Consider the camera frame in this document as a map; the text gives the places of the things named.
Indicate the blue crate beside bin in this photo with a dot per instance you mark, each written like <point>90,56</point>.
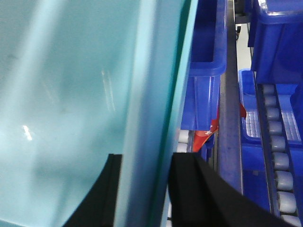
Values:
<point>207,63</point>

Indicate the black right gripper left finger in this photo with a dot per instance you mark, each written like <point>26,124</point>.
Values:
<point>97,209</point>

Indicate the white roller track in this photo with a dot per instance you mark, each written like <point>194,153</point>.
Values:
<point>281,161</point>

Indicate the red snack bag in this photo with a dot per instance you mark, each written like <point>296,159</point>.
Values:
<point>201,137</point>

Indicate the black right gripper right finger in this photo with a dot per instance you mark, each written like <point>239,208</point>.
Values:
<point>201,198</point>

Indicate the light blue plastic bin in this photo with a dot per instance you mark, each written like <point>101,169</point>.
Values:
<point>82,79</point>

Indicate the blue crate under rollers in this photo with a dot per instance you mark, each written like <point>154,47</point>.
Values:
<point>254,174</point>

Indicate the blue crate right upper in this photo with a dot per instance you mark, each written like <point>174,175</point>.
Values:
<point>276,36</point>

